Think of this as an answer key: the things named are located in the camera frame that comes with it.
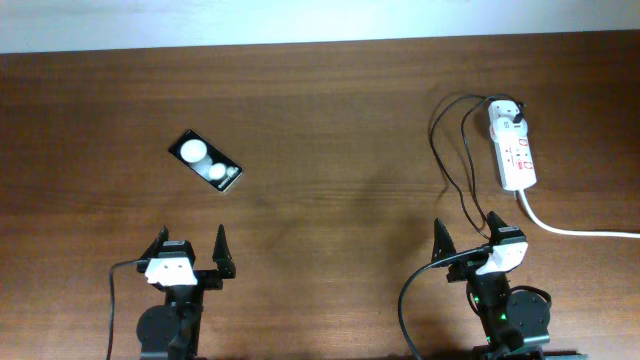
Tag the black smartphone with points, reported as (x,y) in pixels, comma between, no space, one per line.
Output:
(207,161)

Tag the white USB charger plug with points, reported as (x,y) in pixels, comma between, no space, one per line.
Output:
(506,121)

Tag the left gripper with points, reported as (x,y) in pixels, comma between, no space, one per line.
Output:
(213,278)

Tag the white power strip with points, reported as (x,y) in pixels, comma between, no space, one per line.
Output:
(515,163)

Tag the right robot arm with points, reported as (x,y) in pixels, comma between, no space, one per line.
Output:
(514,319)

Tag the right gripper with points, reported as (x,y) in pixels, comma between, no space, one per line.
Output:
(443,245)

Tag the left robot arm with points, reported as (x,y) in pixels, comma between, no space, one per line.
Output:
(171,330)

